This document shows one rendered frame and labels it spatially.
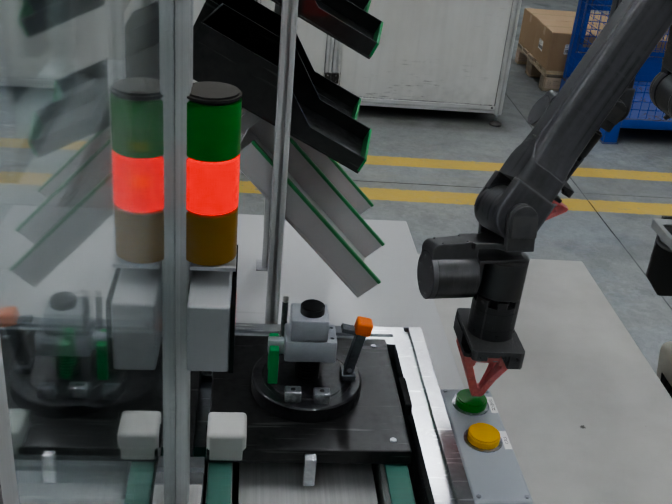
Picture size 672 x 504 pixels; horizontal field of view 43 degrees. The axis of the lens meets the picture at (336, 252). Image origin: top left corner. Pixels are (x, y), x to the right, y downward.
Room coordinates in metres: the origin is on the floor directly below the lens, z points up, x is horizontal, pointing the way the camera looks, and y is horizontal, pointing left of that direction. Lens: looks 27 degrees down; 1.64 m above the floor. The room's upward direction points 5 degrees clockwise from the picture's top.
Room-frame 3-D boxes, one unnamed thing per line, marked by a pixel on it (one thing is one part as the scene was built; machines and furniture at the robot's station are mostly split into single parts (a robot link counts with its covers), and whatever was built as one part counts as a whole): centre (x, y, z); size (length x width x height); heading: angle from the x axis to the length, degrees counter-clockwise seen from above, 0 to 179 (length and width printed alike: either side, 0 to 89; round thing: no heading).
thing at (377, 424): (0.90, 0.02, 0.96); 0.24 x 0.24 x 0.02; 7
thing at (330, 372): (0.90, 0.02, 0.98); 0.14 x 0.14 x 0.02
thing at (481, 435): (0.84, -0.20, 0.96); 0.04 x 0.04 x 0.02
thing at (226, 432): (0.79, 0.11, 0.97); 0.05 x 0.05 x 0.04; 7
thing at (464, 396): (0.91, -0.19, 0.96); 0.04 x 0.04 x 0.02
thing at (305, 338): (0.90, 0.03, 1.06); 0.08 x 0.04 x 0.07; 97
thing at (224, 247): (0.70, 0.12, 1.28); 0.05 x 0.05 x 0.05
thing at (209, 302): (0.70, 0.12, 1.29); 0.12 x 0.05 x 0.25; 7
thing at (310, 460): (0.78, 0.01, 0.95); 0.01 x 0.01 x 0.04; 7
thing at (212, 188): (0.70, 0.12, 1.33); 0.05 x 0.05 x 0.05
